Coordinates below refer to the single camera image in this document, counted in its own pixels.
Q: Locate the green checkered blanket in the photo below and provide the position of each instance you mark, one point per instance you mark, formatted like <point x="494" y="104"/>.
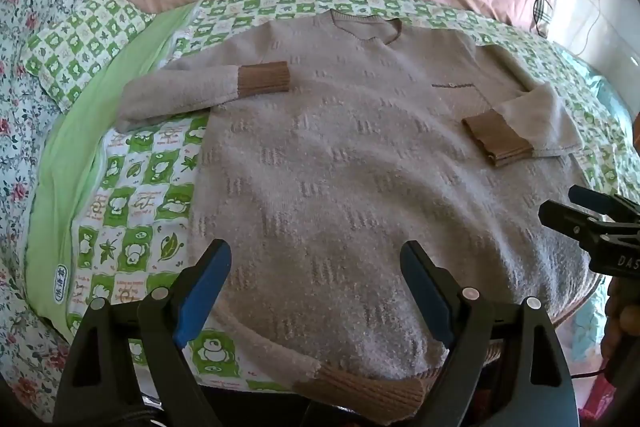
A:
<point x="145" y="187"/>

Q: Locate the beige knit sweater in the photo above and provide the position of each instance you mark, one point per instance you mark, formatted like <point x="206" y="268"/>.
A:
<point x="350" y="157"/>

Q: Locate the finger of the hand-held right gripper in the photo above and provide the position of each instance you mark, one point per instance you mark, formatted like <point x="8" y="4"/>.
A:
<point x="592" y="198"/>
<point x="562" y="214"/>

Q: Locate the floral bed sheet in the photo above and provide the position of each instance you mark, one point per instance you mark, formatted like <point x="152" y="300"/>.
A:
<point x="30" y="57"/>

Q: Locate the person's right hand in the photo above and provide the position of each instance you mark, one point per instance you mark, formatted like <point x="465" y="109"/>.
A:
<point x="622" y="319"/>

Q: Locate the green checkered pillow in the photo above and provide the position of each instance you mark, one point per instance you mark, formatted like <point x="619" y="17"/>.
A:
<point x="85" y="42"/>

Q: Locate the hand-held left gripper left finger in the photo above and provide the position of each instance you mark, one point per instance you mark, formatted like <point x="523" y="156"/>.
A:
<point x="210" y="287"/>

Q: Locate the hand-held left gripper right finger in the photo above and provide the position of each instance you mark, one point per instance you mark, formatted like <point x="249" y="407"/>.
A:
<point x="425" y="287"/>

